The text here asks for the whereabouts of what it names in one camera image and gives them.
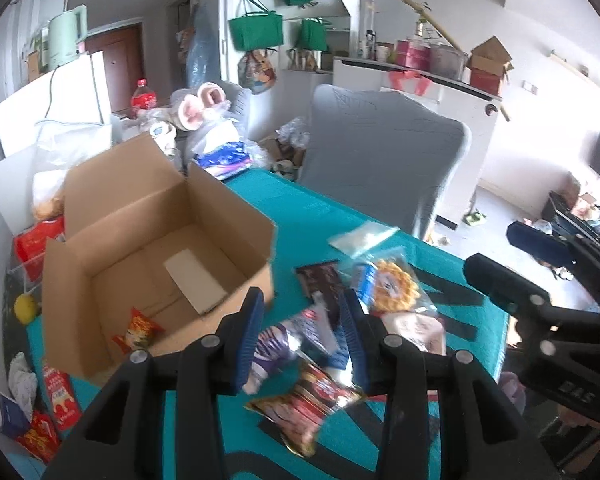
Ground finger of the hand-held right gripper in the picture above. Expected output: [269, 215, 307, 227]
[463, 253, 600, 361]
[506, 221, 600, 301]

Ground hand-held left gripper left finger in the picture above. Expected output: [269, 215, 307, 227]
[40, 286, 266, 480]

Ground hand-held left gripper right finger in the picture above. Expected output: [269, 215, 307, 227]
[339, 289, 563, 480]

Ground purple snack packet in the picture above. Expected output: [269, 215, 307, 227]
[242, 307, 351, 396]

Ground small blue white bottle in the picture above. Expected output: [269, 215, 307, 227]
[352, 259, 381, 308]

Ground beige pink snack packet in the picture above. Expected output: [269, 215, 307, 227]
[380, 310, 448, 356]

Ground yellow round snack packet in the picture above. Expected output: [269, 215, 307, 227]
[370, 255, 436, 316]

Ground dark brown snack packet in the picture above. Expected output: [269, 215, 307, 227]
[294, 260, 353, 306]

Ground dark red snack packet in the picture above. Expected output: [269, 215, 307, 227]
[245, 362, 368, 458]

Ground clear packet white contents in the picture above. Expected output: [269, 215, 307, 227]
[327, 222, 401, 260]

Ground orange snack packet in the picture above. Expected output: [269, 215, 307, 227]
[111, 308, 166, 356]

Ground teal tablecloth black letters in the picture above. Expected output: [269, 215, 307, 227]
[25, 167, 511, 480]

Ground white cabinet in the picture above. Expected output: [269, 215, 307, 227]
[332, 56, 503, 226]

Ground grey covered chair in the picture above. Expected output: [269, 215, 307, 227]
[220, 80, 253, 143]
[297, 84, 473, 241]

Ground red gift box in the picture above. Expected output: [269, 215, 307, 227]
[469, 67, 503, 96]

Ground blue white tissue pack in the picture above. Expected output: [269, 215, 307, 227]
[196, 141, 253, 181]

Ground small open cardboard box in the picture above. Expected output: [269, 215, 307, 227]
[467, 36, 513, 77]

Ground red printed packet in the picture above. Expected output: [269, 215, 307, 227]
[42, 365, 81, 431]
[17, 412, 61, 463]

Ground silver grey bag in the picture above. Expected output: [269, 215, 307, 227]
[430, 44, 468, 81]

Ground red ribbon bow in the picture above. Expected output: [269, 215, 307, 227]
[389, 70, 433, 97]

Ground white plastic bag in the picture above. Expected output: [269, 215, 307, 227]
[275, 117, 311, 151]

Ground pink gift boxes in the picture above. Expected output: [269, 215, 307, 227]
[396, 40, 431, 68]

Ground yellow lemon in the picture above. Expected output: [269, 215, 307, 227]
[14, 294, 37, 323]

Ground white crumpled cloth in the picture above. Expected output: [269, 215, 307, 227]
[8, 352, 39, 411]

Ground red plastic bag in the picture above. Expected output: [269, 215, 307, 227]
[14, 217, 66, 278]

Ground blue book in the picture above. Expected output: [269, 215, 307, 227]
[0, 392, 31, 436]

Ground grey pink plush toy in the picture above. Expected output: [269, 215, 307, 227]
[172, 84, 228, 133]

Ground clear bag with buns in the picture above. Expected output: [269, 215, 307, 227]
[31, 122, 112, 222]

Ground red cola bottle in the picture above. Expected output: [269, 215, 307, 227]
[131, 79, 157, 113]

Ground patterned tote bag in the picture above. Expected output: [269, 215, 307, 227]
[237, 50, 277, 95]

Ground tall glass bottle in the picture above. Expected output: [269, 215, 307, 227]
[364, 0, 377, 58]

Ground hanging clear plastic wrap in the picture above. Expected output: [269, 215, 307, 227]
[187, 2, 221, 86]

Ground brown door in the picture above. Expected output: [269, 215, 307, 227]
[85, 22, 146, 113]

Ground large green tote bag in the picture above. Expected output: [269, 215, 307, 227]
[228, 0, 284, 52]

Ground pale green kettle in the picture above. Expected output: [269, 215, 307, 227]
[47, 5, 88, 68]

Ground wooden wall rail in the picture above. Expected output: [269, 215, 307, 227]
[550, 50, 600, 93]

